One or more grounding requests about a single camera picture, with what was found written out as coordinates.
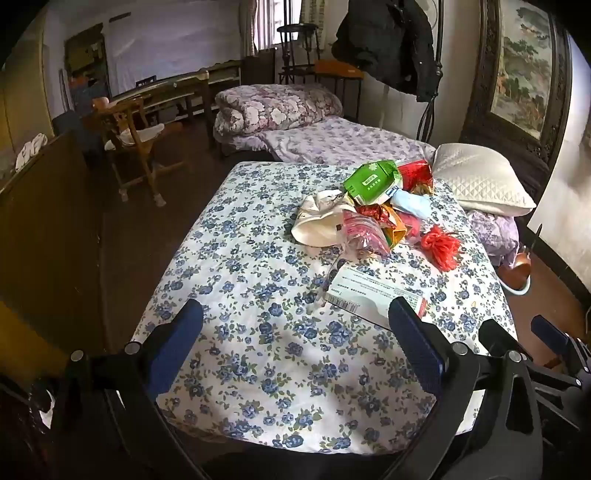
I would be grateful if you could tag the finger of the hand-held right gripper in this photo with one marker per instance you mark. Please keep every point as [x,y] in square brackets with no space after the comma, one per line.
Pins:
[494,334]
[549,332]

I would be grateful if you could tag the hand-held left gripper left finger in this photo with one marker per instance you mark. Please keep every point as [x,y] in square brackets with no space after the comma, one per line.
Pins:
[178,341]

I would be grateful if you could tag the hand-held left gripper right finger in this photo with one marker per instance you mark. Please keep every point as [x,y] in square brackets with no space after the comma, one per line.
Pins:
[415,341]

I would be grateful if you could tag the white paper box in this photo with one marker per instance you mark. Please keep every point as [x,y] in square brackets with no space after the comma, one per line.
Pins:
[369,290]

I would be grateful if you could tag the yellow snack packet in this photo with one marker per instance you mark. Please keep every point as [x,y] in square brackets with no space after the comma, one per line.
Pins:
[397,230]

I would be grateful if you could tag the clear bag of red candies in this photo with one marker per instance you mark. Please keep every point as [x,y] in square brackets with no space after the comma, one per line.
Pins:
[364,235]

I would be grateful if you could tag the red object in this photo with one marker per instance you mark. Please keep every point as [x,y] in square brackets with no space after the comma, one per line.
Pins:
[411,224]

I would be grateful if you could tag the blue face mask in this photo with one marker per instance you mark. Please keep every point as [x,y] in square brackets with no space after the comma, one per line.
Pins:
[411,201]

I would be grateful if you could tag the white cloth bag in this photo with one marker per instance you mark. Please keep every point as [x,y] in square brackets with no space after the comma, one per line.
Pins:
[318,221]

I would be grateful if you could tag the red snack bag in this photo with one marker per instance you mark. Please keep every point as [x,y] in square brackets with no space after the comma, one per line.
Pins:
[415,175]

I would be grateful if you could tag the green tissue packet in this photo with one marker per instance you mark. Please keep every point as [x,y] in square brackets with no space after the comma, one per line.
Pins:
[371,180]

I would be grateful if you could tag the light blue basin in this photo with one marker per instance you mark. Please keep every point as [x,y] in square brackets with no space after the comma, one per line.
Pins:
[515,288]

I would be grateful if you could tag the blue floral bed blanket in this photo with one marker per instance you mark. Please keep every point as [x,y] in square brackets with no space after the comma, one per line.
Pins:
[258,286]

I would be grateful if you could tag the folded light purple quilt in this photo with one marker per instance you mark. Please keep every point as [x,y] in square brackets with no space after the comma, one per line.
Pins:
[494,235]

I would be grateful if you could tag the white quilted pillow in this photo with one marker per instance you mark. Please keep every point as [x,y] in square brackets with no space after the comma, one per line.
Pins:
[480,180]

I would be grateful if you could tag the brown wooden cabinet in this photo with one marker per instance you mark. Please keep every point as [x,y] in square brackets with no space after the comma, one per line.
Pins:
[46,230]

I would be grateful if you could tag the light wooden chair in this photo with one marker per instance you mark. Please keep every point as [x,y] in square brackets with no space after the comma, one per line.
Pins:
[134,134]

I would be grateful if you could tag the purple floral bed sheet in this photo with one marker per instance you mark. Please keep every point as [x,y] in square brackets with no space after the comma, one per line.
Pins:
[341,138]

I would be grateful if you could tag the black coat stand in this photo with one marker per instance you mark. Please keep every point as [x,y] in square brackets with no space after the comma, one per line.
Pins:
[433,120]

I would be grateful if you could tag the white cloth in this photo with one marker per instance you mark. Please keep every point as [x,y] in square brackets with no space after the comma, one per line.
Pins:
[32,150]

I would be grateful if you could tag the rolled purple floral quilt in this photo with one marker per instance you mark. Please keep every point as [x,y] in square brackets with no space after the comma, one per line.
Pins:
[268,110]

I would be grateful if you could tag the long wooden desk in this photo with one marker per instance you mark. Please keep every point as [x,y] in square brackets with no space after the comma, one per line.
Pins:
[161,87]

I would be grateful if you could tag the framed landscape painting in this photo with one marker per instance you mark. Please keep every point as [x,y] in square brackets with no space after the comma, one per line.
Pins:
[521,78]

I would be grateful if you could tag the orange stool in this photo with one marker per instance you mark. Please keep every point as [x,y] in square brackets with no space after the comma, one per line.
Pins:
[339,68]

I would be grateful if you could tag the black jacket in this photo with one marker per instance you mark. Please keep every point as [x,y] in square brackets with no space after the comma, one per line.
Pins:
[383,41]

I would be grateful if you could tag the black metal chair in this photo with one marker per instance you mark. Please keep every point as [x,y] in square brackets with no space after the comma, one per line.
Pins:
[300,46]

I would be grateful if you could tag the window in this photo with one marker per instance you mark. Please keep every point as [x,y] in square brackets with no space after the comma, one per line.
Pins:
[268,23]

